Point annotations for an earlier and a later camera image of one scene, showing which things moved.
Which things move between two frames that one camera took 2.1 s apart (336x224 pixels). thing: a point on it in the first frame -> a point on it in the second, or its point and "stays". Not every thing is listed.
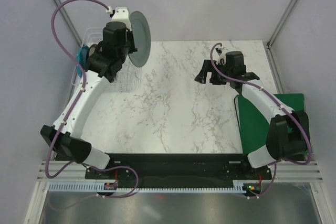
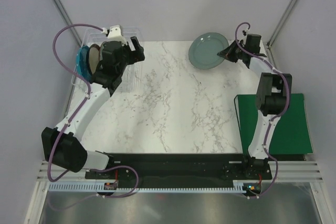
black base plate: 178,168 stays
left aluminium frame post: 61,11 stays
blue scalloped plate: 82,59 stays
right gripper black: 219,76 -> 235,52
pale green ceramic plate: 141,31 -> 203,50
